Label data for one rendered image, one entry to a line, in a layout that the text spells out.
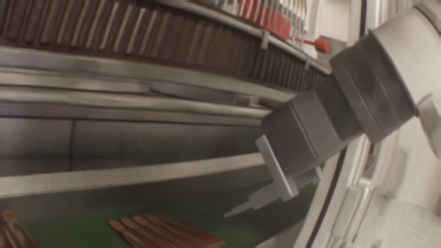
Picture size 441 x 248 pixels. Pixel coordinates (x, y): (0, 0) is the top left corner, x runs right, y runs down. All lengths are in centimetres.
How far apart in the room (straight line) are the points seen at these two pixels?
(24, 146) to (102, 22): 20
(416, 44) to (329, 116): 9
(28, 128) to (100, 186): 13
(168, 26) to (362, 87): 26
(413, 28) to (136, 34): 29
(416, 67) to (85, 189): 36
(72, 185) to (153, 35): 20
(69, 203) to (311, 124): 27
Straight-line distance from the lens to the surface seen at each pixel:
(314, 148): 23
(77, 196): 38
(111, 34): 35
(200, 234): 39
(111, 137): 51
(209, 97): 53
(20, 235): 26
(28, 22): 31
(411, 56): 22
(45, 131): 44
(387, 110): 22
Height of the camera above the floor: 88
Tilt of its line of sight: 8 degrees down
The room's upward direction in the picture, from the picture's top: 13 degrees clockwise
